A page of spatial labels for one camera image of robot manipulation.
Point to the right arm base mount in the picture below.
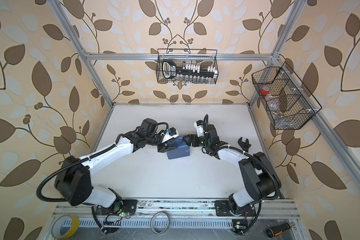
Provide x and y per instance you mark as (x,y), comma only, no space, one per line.
(224,208)

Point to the orange handled screwdriver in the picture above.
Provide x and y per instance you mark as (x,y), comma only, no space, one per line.
(278,230)

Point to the blue wrapping paper sheet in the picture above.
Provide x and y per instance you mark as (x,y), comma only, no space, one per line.
(181,148)

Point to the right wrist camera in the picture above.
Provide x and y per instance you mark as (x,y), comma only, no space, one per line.
(201,128)

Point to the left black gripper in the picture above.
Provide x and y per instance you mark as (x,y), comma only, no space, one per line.
(164,148)

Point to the black socket set holder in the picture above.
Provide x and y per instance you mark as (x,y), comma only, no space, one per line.
(171,70)

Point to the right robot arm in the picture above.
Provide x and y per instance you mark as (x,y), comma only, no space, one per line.
(261,181)

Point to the right wire basket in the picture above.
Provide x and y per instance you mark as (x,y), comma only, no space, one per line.
(290,104)

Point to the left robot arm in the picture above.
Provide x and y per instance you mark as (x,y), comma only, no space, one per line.
(74,179)

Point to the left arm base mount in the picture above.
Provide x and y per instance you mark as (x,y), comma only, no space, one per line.
(123,206)

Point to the wire basket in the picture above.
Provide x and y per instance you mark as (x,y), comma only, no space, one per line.
(203,57)
(290,104)

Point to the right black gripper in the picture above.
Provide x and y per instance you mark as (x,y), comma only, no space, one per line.
(191,136)

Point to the black adjustable wrench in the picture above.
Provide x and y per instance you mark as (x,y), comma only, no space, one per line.
(245,145)

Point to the back wire basket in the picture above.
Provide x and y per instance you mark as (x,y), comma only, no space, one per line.
(203,57)

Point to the yellow tape roll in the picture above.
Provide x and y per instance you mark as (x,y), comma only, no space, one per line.
(65,227)

